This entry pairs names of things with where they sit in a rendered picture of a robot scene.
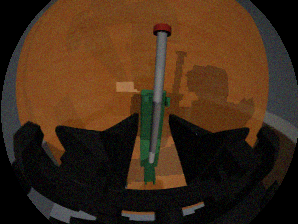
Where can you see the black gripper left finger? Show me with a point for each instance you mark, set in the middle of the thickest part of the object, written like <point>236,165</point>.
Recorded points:
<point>114,146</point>

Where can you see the grey tapered pin with red head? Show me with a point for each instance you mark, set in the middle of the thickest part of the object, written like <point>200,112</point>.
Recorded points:
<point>162,31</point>

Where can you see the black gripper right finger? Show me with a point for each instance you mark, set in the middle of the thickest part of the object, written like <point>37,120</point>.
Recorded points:
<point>198,147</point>

